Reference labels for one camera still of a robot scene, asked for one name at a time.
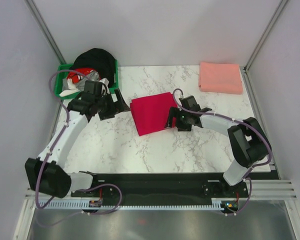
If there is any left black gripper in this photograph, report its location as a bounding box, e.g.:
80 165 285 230
95 88 130 121

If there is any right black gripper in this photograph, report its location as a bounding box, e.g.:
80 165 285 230
164 106 193 132

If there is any magenta t shirt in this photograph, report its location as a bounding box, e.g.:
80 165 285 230
130 92 177 136

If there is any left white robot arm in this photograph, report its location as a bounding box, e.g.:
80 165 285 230
25 80 130 198

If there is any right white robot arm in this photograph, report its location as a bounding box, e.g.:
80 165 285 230
165 95 272 197

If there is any grey garment in bin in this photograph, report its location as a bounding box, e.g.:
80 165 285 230
73 70 100 92

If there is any black garment in bin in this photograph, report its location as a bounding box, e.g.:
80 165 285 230
70 48 116 88

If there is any white garment in bin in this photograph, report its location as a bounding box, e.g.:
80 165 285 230
59 76 80 97

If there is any red garment in bin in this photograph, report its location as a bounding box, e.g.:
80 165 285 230
66 67 94 84

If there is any folded salmon pink t shirt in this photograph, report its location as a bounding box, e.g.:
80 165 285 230
198 62 243 95

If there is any green plastic bin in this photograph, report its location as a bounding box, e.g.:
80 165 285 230
53 60 120 100

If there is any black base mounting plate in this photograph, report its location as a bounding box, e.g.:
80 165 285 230
71 173 249 206

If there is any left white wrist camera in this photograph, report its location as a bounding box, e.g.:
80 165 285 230
99 78 110 95

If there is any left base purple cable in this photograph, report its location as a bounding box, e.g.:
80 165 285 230
35 183 123 228

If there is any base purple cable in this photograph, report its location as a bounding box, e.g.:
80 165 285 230
222 177 253 217
35 183 123 228

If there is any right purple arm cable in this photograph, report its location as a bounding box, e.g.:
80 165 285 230
172 88 273 181

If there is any light blue cable duct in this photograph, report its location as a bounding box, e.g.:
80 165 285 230
45 198 225 211

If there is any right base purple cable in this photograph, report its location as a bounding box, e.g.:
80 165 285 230
222 177 253 217

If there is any left aluminium frame post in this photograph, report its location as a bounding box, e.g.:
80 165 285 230
24 0 67 64

